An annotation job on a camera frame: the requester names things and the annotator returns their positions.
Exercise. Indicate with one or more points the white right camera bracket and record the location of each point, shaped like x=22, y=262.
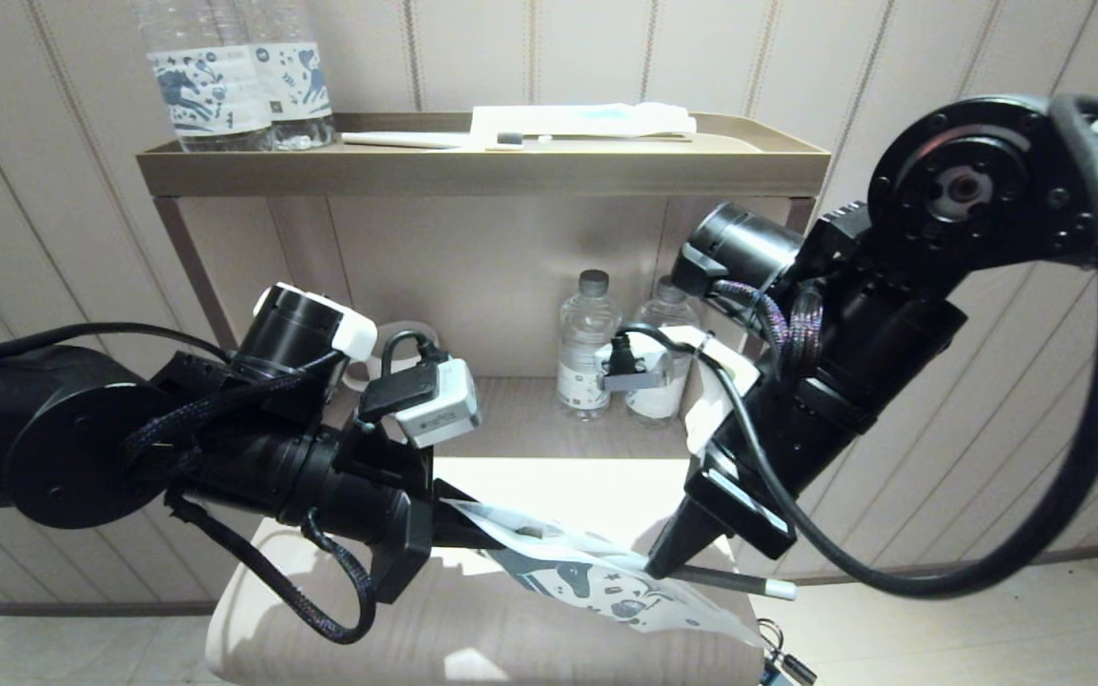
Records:
x=716, y=400

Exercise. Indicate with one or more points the brown open shelf cabinet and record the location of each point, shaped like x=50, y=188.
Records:
x=473, y=171

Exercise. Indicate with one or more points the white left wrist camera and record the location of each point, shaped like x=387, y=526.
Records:
x=444, y=410

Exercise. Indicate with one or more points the black key bundle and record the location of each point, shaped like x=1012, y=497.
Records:
x=782, y=662

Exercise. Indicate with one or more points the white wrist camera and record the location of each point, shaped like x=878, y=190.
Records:
x=635, y=379
x=444, y=410

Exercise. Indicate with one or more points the white blue packet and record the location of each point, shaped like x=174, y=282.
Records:
x=559, y=119

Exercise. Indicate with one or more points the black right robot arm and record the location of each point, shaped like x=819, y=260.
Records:
x=968, y=191

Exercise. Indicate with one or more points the pale grey toothbrush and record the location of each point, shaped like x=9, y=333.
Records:
x=749, y=582

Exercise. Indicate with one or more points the black left camera bracket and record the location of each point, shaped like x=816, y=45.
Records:
x=396, y=391

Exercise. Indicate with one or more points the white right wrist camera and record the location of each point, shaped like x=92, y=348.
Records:
x=635, y=379

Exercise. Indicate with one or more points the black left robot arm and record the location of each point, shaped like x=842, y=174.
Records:
x=53, y=438

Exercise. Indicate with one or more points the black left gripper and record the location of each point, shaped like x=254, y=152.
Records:
x=377, y=505

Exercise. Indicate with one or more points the small clear water bottle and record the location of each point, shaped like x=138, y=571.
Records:
x=654, y=405
x=582, y=362

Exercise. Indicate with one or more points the large clear water bottle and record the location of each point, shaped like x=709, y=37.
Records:
x=301, y=86
x=211, y=90

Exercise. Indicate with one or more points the white ribbed mug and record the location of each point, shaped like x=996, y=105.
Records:
x=408, y=351

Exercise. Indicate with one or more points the white blue horse pouch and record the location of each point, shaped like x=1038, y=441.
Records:
x=559, y=572

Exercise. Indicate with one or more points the white toothbrush black bristles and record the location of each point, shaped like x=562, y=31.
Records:
x=396, y=140

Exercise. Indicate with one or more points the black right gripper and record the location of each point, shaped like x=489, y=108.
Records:
x=778, y=457

